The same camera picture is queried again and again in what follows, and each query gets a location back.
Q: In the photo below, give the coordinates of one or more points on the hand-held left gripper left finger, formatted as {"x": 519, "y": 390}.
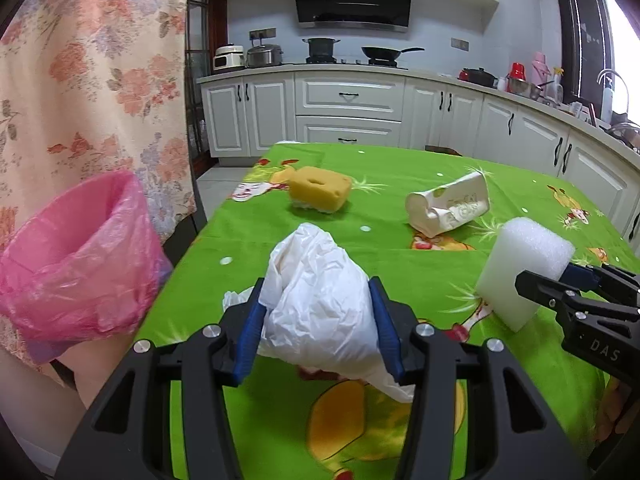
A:
{"x": 247, "y": 345}

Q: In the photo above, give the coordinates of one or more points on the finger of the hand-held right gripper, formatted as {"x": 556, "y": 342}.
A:
{"x": 540, "y": 287}
{"x": 582, "y": 275}

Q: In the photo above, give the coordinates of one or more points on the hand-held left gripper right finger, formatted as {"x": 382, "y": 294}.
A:
{"x": 387, "y": 340}

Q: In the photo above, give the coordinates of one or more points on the white foam block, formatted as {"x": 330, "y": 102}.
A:
{"x": 520, "y": 260}

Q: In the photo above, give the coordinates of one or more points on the white plastic bag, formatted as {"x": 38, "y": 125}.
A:
{"x": 320, "y": 300}

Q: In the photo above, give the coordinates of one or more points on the pink bag lined bin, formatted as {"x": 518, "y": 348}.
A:
{"x": 75, "y": 260}

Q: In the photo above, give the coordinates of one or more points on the person's right hand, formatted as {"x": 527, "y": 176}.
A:
{"x": 622, "y": 410}

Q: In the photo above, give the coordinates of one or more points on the green printed tablecloth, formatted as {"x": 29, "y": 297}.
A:
{"x": 400, "y": 270}

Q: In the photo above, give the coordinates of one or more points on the yellow sponge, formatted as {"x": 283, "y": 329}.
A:
{"x": 320, "y": 187}

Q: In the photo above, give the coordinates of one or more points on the brown chair back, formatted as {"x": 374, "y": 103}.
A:
{"x": 442, "y": 150}

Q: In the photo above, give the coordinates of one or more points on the kitchen faucet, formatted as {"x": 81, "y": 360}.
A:
{"x": 606, "y": 105}

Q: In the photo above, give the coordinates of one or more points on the white spray bottle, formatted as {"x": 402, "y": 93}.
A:
{"x": 556, "y": 90}

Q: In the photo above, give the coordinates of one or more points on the steel bowl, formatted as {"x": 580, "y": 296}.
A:
{"x": 525, "y": 89}

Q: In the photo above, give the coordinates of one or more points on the pink thermos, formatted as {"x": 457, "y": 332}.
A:
{"x": 539, "y": 67}

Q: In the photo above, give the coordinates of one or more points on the red kettle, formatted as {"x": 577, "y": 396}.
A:
{"x": 516, "y": 70}

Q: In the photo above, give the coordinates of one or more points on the red and black pot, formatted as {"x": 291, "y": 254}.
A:
{"x": 477, "y": 77}

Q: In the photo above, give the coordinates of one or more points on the white base cabinets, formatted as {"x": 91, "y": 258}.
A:
{"x": 345, "y": 95}

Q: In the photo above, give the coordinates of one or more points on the gas stove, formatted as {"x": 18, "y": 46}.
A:
{"x": 350, "y": 64}

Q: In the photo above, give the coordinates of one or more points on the black wok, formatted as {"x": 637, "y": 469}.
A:
{"x": 382, "y": 52}

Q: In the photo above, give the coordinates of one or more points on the white rice cooker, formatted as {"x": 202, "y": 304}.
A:
{"x": 227, "y": 58}

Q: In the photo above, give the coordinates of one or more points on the steel pressure cooker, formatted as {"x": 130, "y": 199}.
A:
{"x": 264, "y": 56}

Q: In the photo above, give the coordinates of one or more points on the black cooking pot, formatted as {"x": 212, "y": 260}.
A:
{"x": 320, "y": 50}

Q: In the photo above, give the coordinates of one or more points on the brown framed glass door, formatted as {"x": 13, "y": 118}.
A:
{"x": 217, "y": 25}

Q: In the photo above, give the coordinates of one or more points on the floral curtain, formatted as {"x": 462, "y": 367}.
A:
{"x": 90, "y": 60}

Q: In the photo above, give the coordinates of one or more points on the dark window frame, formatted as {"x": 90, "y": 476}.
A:
{"x": 580, "y": 35}

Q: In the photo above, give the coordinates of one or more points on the wall outlet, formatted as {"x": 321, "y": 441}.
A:
{"x": 460, "y": 43}
{"x": 262, "y": 34}

